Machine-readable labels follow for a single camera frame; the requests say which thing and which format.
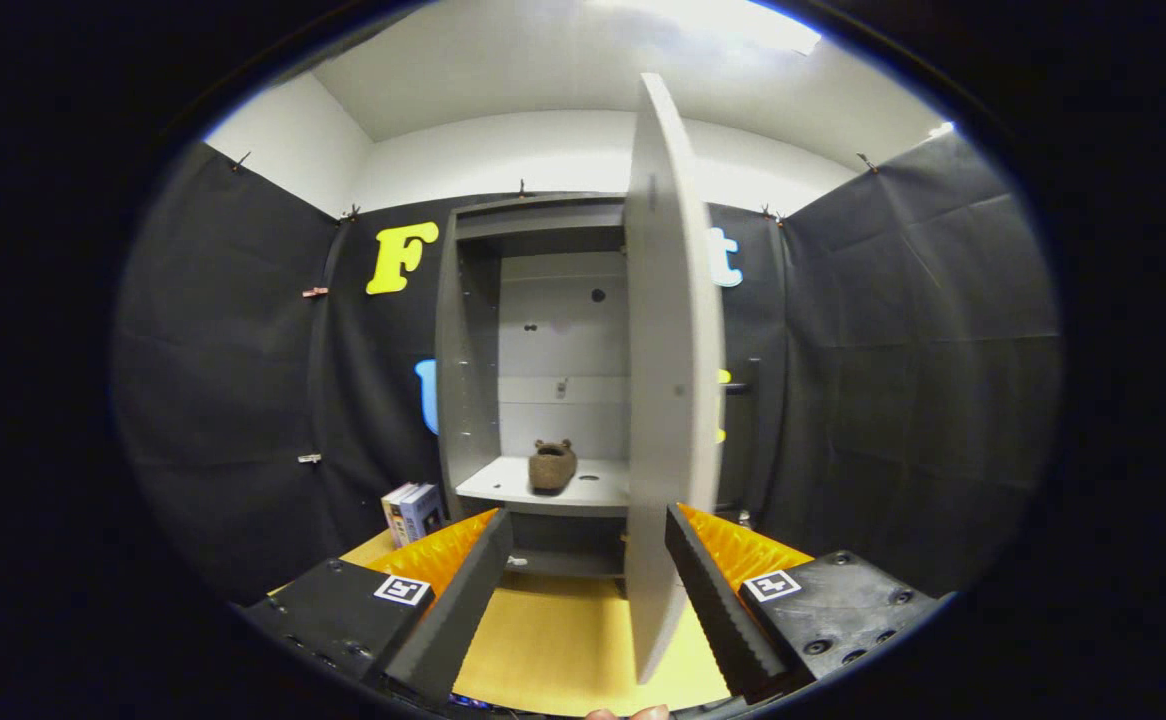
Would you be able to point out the blue book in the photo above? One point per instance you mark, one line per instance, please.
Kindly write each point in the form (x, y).
(425, 512)

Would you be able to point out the beige shoe cabinet door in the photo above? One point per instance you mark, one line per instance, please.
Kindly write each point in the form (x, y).
(673, 350)

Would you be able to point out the brown fluffy shoe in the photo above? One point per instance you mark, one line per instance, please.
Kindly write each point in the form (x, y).
(552, 468)

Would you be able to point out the white book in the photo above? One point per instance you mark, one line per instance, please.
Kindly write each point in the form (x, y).
(391, 512)

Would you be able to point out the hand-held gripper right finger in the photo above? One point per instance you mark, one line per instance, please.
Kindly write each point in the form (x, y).
(713, 600)

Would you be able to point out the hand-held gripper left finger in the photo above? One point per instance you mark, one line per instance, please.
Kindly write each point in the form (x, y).
(458, 610)

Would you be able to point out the small ceiling light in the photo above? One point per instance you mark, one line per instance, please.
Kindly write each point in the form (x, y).
(941, 130)

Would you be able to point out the grey shoe cabinet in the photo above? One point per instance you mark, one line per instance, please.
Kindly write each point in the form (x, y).
(563, 330)

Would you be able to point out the black backdrop cloth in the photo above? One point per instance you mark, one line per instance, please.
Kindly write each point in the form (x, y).
(893, 350)

